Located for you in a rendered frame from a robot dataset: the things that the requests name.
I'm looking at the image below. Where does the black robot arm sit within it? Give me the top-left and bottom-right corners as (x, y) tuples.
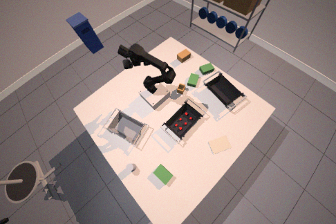
(118, 44), (176, 94)

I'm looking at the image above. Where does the green rectangular block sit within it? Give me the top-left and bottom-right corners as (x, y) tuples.
(187, 73), (200, 88)
(153, 164), (173, 185)
(199, 62), (215, 75)

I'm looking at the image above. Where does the grey cylinder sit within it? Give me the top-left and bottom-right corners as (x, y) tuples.
(126, 164), (136, 171)

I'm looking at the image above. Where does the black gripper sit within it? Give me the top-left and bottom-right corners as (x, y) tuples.
(122, 59), (150, 69)

